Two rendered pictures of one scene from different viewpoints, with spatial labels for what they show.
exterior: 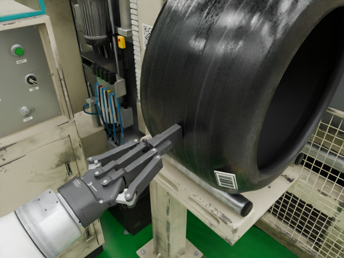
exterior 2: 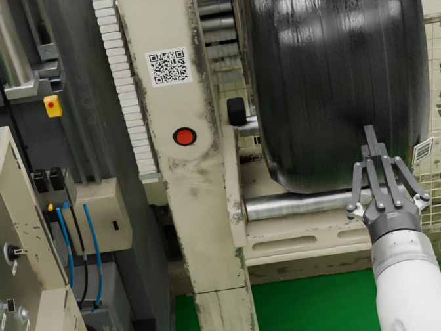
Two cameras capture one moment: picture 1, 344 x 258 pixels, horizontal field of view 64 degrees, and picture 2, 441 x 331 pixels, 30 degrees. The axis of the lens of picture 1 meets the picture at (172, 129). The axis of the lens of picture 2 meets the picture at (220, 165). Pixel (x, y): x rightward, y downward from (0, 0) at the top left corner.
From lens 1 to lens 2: 1.05 m
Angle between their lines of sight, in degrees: 34
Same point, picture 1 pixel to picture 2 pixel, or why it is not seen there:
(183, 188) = (326, 228)
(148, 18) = (158, 41)
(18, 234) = (424, 264)
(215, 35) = (371, 18)
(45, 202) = (401, 240)
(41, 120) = (35, 318)
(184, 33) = (331, 31)
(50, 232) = (430, 251)
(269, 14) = not seen: outside the picture
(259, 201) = not seen: hidden behind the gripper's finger
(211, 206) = not seen: hidden behind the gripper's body
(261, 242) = (338, 291)
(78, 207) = (417, 227)
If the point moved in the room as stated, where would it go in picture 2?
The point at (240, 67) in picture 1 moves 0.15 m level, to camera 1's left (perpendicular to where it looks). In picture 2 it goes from (411, 34) to (359, 82)
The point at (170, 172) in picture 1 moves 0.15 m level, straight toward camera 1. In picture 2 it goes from (289, 227) to (354, 255)
